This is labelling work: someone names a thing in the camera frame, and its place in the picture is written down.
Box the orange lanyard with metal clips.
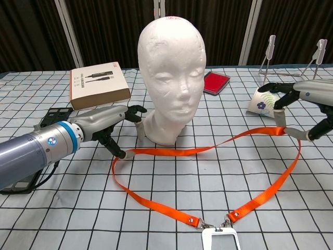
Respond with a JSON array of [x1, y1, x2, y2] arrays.
[[111, 126, 302, 230]]

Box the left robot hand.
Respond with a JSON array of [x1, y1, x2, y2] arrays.
[[68, 104, 148, 160]]

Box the black folding screen silver frames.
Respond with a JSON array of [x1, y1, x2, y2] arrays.
[[0, 0, 333, 73]]

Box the white brown cable product box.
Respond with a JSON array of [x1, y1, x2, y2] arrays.
[[69, 61, 132, 111]]

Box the blue checkered tablecloth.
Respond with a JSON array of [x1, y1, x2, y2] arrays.
[[0, 64, 333, 250]]

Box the metal wire display stand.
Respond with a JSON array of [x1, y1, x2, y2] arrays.
[[258, 34, 328, 88]]

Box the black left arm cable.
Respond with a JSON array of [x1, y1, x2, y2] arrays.
[[31, 160, 60, 189]]

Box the clear plastic badge holder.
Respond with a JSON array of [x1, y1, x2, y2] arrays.
[[201, 228, 239, 250]]

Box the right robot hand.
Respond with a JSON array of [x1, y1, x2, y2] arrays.
[[257, 79, 333, 143]]

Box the white foam mannequin head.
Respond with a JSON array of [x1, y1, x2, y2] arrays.
[[137, 17, 208, 146]]

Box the floral paper cup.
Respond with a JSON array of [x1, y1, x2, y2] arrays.
[[246, 87, 284, 119]]

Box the black folded laptop stand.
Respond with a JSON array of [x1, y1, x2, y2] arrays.
[[0, 107, 74, 195]]

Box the red ink pad case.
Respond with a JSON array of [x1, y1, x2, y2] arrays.
[[203, 71, 230, 96]]

